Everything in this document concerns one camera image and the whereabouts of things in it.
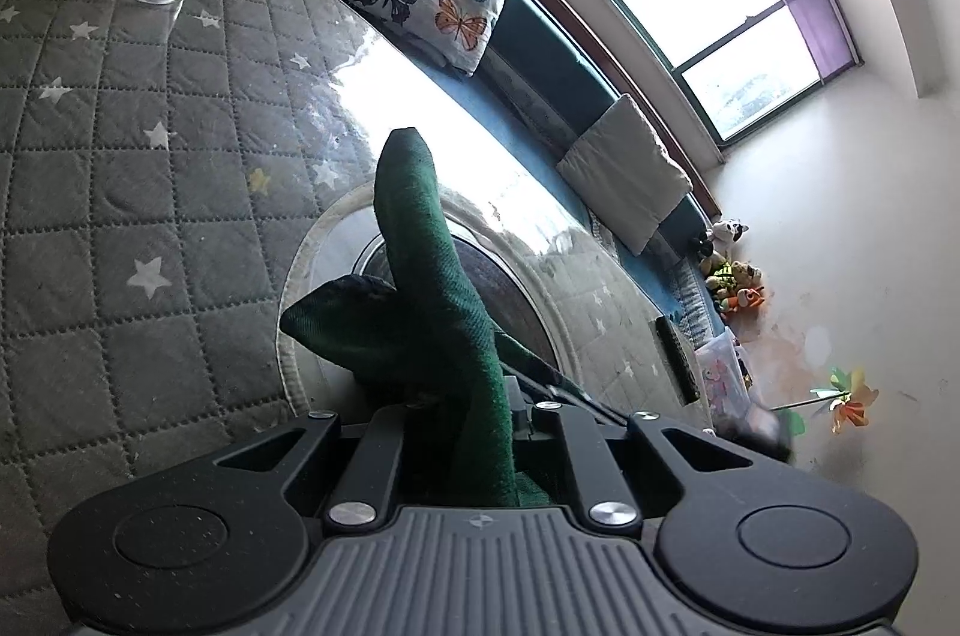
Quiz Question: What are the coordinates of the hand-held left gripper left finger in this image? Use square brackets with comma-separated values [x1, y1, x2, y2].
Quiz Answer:
[212, 407, 411, 527]

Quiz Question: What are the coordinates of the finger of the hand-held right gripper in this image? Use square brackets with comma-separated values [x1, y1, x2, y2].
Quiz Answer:
[501, 362, 631, 427]

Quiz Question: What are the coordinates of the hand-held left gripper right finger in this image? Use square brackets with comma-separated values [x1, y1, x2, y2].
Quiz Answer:
[510, 402, 755, 534]

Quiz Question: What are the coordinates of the green plaid shirt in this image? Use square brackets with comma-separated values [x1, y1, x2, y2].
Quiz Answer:
[279, 127, 601, 509]

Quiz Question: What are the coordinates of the clear plastic pouch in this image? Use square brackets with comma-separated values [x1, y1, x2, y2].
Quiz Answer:
[694, 328, 758, 434]

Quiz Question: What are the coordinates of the colourful paper pinwheel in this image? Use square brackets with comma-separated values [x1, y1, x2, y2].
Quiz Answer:
[772, 366, 880, 434]

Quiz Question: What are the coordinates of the black remote control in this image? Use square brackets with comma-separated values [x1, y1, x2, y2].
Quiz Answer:
[655, 315, 700, 404]

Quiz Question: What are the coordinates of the orange stuffed toy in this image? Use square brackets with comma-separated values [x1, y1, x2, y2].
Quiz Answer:
[724, 285, 767, 314]

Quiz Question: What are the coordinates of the yellow green stuffed toy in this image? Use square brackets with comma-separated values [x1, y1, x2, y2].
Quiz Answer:
[705, 261, 740, 296]

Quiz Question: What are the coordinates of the black and white cow toy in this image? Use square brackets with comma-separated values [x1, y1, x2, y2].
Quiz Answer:
[709, 218, 752, 247]

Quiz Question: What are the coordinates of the grey cushion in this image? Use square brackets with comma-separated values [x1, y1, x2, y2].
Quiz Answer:
[556, 94, 695, 257]

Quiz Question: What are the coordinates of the teal sofa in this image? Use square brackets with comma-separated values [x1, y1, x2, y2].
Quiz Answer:
[247, 0, 751, 397]

